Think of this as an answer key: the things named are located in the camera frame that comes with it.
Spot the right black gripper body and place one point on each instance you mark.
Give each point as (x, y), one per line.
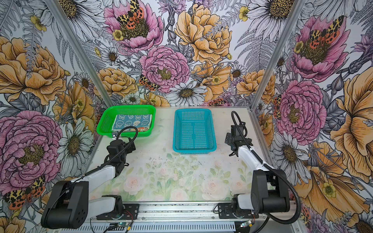
(229, 139)

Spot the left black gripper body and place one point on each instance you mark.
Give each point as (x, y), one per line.
(128, 148)

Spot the green plastic basket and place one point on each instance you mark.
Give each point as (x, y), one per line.
(106, 122)

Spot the blue white patterned towel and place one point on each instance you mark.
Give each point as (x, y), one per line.
(123, 121)

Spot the teal plastic basket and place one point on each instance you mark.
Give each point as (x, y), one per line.
(194, 132)

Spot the cream orange patterned towel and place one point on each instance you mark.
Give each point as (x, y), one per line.
(144, 129)

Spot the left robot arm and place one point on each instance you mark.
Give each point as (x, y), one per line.
(69, 205)

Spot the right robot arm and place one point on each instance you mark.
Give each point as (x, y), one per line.
(269, 194)

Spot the green circuit board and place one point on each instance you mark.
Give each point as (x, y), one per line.
(120, 225)

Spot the white vented strip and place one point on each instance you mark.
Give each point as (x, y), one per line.
(157, 227)

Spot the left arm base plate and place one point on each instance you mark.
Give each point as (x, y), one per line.
(126, 212)

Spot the aluminium front rail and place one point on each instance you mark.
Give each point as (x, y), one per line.
(181, 211)

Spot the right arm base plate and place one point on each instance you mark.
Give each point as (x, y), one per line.
(228, 211)

